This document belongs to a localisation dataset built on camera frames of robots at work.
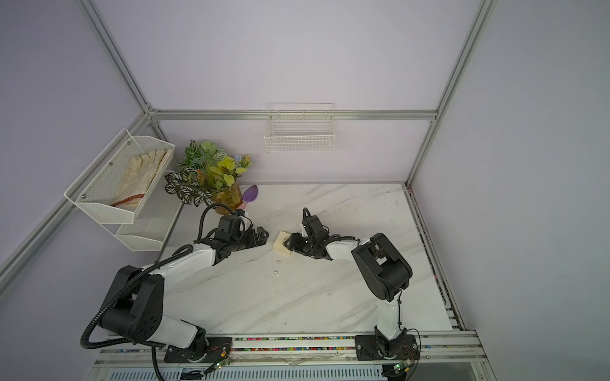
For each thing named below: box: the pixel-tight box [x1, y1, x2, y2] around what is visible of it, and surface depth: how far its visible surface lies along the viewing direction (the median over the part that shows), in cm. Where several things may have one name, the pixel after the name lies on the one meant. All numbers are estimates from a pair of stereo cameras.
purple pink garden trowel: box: [237, 184, 259, 210], surface depth 117 cm
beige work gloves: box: [110, 148, 172, 208], surface depth 78 cm
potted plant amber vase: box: [164, 140, 252, 212], surface depth 95 cm
